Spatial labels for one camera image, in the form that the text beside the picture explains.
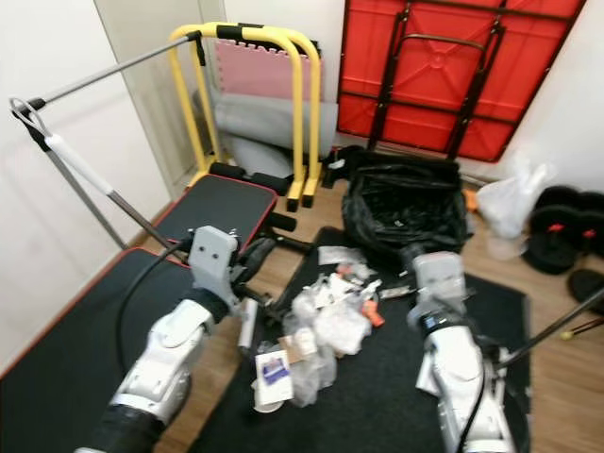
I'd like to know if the black rubbish bag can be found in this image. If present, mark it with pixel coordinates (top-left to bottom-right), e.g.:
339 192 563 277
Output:
343 160 471 270

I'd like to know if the black foam bench roller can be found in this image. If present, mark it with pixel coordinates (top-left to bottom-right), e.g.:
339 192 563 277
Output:
269 212 301 233

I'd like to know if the clear wrapper with red print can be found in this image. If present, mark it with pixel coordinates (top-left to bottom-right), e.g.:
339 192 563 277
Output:
330 262 378 289

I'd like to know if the orange red foil packet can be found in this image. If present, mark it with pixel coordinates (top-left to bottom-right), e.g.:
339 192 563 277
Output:
361 300 386 329

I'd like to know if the short black bench pad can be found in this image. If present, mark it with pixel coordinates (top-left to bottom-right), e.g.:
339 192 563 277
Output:
156 175 284 254

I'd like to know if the clear plastic cup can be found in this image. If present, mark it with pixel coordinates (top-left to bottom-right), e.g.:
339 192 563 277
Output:
486 234 528 260

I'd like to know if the white card with blue print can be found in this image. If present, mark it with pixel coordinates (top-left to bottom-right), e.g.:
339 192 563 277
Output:
253 346 294 414

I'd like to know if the white plastic bag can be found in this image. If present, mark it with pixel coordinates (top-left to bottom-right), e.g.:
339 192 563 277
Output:
477 159 556 239

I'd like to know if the grey rolled mat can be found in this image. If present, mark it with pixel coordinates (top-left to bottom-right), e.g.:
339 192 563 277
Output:
193 90 339 180

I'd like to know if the black weight plate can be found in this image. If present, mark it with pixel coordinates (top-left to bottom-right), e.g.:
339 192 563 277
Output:
566 269 604 317

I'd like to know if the pink foam mat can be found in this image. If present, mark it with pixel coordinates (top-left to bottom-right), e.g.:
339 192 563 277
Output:
215 40 308 100

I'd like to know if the long black bench pad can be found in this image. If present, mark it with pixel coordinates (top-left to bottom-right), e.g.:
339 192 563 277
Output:
0 247 199 453

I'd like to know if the red folded table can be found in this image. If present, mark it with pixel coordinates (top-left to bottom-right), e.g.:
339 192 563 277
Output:
337 0 588 163

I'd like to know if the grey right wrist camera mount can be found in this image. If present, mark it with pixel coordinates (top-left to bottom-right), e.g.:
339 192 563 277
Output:
409 250 468 312

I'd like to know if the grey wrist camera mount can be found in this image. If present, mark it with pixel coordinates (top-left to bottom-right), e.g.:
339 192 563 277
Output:
409 250 468 312
189 226 240 305

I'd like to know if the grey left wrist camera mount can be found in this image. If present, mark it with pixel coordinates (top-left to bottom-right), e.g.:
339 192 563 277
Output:
189 226 240 305

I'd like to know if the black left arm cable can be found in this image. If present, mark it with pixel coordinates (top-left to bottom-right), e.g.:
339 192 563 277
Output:
115 243 197 374

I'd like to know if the yellow steel bench frame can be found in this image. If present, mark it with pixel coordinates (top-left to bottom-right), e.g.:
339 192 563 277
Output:
168 22 324 210

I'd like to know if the silver metal rack frame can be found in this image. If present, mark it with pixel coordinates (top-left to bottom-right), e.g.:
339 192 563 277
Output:
9 31 207 258

